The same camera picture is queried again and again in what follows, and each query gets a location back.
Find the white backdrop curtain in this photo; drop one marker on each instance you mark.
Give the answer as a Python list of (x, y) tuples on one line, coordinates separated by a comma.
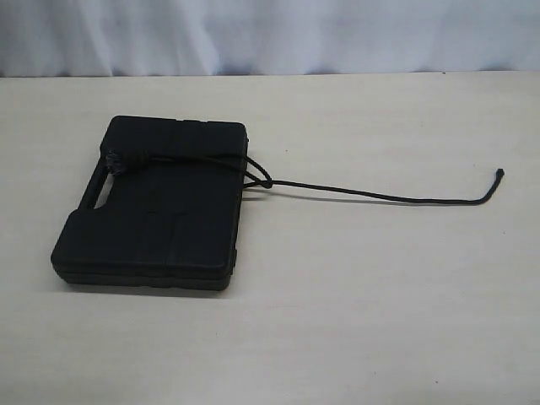
[(173, 38)]

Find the black plastic tool case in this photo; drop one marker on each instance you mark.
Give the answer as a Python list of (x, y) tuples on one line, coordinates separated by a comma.
[(167, 225)]

